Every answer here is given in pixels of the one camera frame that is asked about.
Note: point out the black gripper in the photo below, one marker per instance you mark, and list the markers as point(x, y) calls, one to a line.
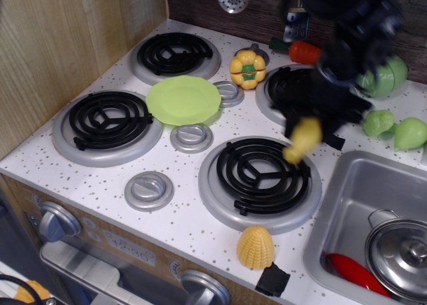
point(304, 93)

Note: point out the yellow toy banana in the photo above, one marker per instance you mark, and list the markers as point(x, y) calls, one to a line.
point(305, 137)

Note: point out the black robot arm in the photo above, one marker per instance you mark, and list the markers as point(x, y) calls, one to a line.
point(363, 33)

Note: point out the silver knob near plate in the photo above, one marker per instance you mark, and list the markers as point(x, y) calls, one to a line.
point(231, 94)

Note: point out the light green plastic plate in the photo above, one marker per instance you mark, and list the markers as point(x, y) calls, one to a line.
point(183, 100)

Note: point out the black tape patch near sink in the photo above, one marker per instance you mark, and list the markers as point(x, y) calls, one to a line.
point(334, 141)

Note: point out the back right stove burner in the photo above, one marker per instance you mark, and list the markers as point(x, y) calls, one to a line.
point(263, 100)

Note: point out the small green toy vegetable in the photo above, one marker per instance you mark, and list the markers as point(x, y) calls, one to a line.
point(377, 122)

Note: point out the orange toy carrot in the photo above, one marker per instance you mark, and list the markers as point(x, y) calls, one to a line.
point(298, 51)

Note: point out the silver toy sink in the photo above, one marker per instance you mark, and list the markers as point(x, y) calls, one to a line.
point(361, 183)

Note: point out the yellow toy bell pepper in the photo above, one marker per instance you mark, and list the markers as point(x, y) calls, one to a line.
point(247, 69)

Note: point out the green toy cabbage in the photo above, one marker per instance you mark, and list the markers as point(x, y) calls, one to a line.
point(387, 78)

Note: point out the front right stove burner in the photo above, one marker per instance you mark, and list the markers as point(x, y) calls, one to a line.
point(246, 182)

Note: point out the silver knob back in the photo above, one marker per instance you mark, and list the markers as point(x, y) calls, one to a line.
point(256, 48)

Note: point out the green toy pear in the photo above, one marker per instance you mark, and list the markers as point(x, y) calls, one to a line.
point(410, 133)

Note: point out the hanging toy spatula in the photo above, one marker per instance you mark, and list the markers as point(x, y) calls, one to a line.
point(296, 25)

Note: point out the silver knob middle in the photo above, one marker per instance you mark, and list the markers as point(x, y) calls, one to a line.
point(191, 139)

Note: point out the yellow toy corn piece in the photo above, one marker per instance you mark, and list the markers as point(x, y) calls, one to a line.
point(255, 248)

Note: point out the steel pot with lid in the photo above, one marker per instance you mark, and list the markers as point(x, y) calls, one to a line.
point(395, 252)

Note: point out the red toy item in sink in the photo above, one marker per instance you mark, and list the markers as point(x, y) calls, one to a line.
point(355, 273)

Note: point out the back left stove burner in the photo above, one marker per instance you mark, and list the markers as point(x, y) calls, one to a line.
point(173, 54)

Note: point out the black tape patch front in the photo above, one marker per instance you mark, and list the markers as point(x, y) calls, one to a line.
point(273, 281)

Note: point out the silver knob front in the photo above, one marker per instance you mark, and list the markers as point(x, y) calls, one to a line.
point(149, 191)

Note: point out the right oven dial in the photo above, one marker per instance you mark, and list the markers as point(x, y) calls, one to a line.
point(203, 289)

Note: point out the oven dial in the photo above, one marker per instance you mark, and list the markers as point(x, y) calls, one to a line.
point(57, 222)
point(203, 289)

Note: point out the left oven dial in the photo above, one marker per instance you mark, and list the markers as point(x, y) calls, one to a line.
point(57, 222)

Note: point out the yellow object on floor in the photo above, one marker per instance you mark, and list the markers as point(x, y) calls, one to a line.
point(24, 295)

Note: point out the silver oven door handle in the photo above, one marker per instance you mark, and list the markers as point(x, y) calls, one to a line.
point(113, 280)

